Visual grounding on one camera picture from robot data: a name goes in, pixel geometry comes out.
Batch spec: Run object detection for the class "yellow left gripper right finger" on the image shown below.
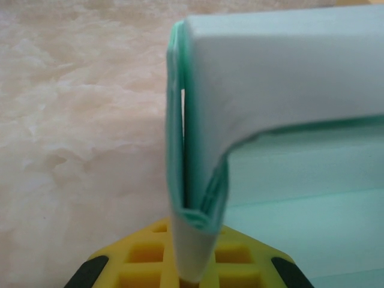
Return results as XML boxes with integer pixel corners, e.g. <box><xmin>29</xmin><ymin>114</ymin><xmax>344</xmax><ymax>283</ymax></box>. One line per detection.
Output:
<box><xmin>199</xmin><ymin>225</ymin><xmax>313</xmax><ymax>288</ymax></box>

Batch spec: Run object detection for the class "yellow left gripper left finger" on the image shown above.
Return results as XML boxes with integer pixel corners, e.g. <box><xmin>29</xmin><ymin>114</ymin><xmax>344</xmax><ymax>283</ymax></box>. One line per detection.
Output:
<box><xmin>64</xmin><ymin>217</ymin><xmax>184</xmax><ymax>288</ymax></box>

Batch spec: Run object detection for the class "light blue cloth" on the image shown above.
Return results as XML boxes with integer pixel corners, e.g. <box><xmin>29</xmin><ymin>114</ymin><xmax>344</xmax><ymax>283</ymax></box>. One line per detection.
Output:
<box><xmin>166</xmin><ymin>4</ymin><xmax>384</xmax><ymax>288</ymax></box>

